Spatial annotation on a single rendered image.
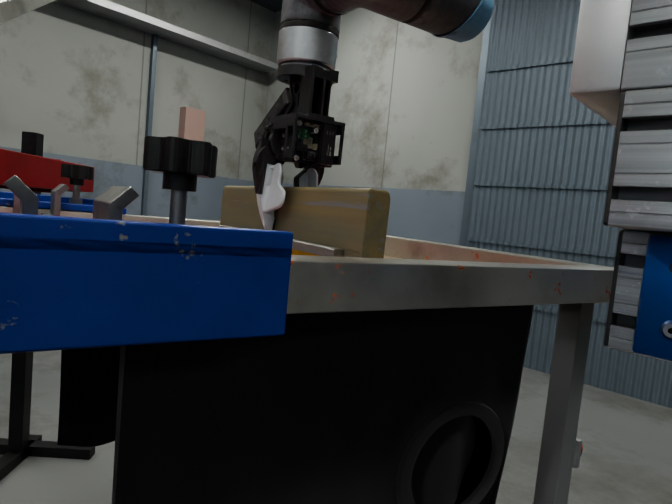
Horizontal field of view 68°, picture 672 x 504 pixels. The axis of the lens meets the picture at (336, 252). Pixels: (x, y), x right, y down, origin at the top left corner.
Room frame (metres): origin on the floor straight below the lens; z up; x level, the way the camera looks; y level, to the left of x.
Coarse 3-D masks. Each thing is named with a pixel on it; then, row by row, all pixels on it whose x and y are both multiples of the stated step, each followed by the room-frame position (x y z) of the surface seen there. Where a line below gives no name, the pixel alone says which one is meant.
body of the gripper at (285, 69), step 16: (288, 64) 0.62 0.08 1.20; (304, 64) 0.62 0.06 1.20; (288, 80) 0.66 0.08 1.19; (304, 80) 0.62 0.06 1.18; (320, 80) 0.62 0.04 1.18; (336, 80) 0.62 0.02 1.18; (304, 96) 0.61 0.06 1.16; (320, 96) 0.62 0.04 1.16; (288, 112) 0.65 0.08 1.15; (304, 112) 0.61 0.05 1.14; (320, 112) 0.61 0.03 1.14; (272, 128) 0.65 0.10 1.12; (288, 128) 0.61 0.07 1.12; (304, 128) 0.62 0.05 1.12; (320, 128) 0.63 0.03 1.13; (336, 128) 0.63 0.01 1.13; (272, 144) 0.64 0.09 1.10; (288, 144) 0.63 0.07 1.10; (304, 144) 0.61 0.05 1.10; (320, 144) 0.62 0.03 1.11; (288, 160) 0.62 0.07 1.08; (304, 160) 0.62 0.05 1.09; (320, 160) 0.62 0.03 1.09; (336, 160) 0.64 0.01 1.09
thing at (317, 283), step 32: (192, 224) 0.85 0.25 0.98; (320, 256) 0.39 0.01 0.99; (416, 256) 0.88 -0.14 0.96; (448, 256) 0.82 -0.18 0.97; (480, 256) 0.76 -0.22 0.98; (512, 256) 0.71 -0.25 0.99; (320, 288) 0.36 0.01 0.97; (352, 288) 0.37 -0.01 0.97; (384, 288) 0.39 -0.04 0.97; (416, 288) 0.41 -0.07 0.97; (448, 288) 0.43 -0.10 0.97; (480, 288) 0.45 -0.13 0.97; (512, 288) 0.48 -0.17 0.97; (544, 288) 0.50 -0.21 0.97; (576, 288) 0.54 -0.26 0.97; (608, 288) 0.57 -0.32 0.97
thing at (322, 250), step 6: (294, 240) 0.59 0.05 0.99; (294, 246) 0.58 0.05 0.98; (300, 246) 0.57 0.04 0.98; (306, 246) 0.56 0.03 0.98; (312, 246) 0.55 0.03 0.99; (318, 246) 0.54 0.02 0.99; (324, 246) 0.53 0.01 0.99; (312, 252) 0.55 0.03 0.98; (318, 252) 0.54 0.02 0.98; (324, 252) 0.53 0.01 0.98; (330, 252) 0.52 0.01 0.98; (336, 252) 0.52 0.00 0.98; (342, 252) 0.52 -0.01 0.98
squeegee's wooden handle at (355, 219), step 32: (224, 192) 0.83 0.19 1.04; (288, 192) 0.64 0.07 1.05; (320, 192) 0.57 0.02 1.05; (352, 192) 0.52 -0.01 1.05; (384, 192) 0.51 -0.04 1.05; (224, 224) 0.81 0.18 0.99; (256, 224) 0.71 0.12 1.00; (288, 224) 0.63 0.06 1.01; (320, 224) 0.57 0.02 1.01; (352, 224) 0.51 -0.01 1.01; (384, 224) 0.51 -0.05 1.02; (352, 256) 0.51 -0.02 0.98
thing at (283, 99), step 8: (288, 88) 0.66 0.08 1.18; (280, 96) 0.67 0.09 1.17; (288, 96) 0.65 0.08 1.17; (280, 104) 0.66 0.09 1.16; (288, 104) 0.65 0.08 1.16; (272, 112) 0.68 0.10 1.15; (280, 112) 0.66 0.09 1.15; (264, 120) 0.70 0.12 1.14; (256, 136) 0.72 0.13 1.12; (264, 136) 0.70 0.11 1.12; (256, 144) 0.72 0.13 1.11
